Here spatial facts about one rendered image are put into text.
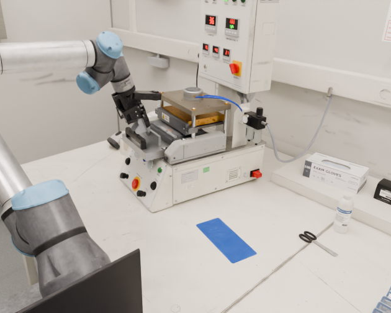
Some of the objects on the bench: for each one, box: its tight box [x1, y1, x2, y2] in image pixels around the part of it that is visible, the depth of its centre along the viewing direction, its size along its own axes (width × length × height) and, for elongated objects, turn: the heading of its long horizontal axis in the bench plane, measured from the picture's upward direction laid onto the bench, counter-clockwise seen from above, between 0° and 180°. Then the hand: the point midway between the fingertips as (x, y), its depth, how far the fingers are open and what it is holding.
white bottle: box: [333, 193, 354, 234], centre depth 129 cm, size 5×5×14 cm
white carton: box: [303, 152, 370, 194], centre depth 154 cm, size 12×23×7 cm, turn 47°
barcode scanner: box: [107, 131, 125, 150], centre depth 193 cm, size 20×8×8 cm, turn 131°
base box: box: [118, 144, 265, 212], centre depth 158 cm, size 54×38×17 cm
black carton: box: [373, 178, 391, 207], centre depth 141 cm, size 6×9×7 cm
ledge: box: [271, 154, 391, 241], centre depth 144 cm, size 30×84×4 cm, turn 41°
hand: (148, 131), depth 143 cm, fingers closed, pressing on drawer
